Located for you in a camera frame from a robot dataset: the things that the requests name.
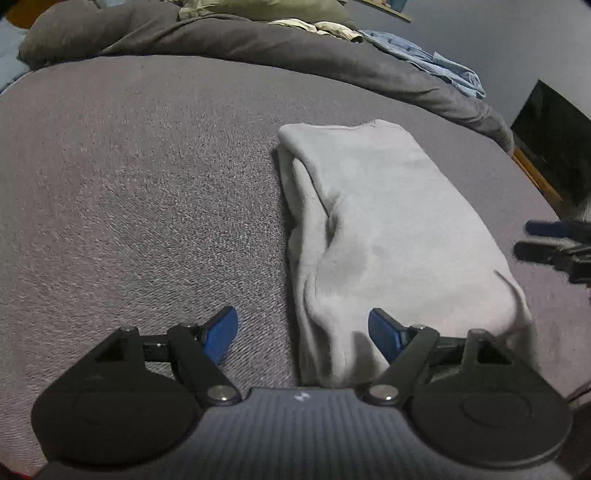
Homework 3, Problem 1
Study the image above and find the wooden framed wall picture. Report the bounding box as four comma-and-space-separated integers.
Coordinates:
358, 0, 413, 23

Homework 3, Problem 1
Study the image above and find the wooden tv stand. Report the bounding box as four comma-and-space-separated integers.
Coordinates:
512, 147, 566, 204

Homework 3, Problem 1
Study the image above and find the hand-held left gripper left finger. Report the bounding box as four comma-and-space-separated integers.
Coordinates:
51, 306, 242, 407

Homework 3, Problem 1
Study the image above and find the light blue shirt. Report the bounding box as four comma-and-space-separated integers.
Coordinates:
360, 29, 488, 100

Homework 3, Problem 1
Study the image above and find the blue pillow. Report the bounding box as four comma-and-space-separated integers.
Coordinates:
0, 18, 35, 95

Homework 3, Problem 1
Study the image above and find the olive green pillow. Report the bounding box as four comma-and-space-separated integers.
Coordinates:
178, 0, 356, 28

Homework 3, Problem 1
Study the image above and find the black television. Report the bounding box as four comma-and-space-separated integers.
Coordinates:
510, 78, 591, 208

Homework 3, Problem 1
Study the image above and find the cream crumpled cloth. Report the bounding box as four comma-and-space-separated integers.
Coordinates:
270, 18, 365, 44

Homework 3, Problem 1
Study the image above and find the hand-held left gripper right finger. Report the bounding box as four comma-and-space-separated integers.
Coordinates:
362, 308, 555, 407

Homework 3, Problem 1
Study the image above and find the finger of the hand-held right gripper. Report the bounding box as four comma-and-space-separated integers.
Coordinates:
525, 220, 591, 241
514, 241, 573, 267

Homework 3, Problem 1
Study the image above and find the dark grey duvet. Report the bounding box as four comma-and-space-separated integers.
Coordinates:
17, 0, 515, 155

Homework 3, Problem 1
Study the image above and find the light grey fleece garment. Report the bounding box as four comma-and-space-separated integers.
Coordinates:
277, 119, 539, 388

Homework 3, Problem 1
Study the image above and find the grey fleece bed blanket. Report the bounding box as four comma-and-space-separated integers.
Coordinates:
0, 55, 591, 476

